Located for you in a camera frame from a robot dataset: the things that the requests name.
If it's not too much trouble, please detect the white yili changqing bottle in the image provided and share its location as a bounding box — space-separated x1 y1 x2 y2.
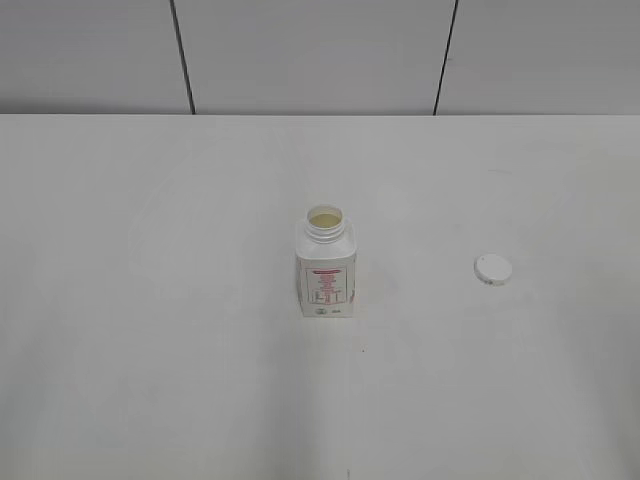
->
295 205 357 318

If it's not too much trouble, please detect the white bottle cap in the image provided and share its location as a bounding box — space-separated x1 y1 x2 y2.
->
474 253 513 286

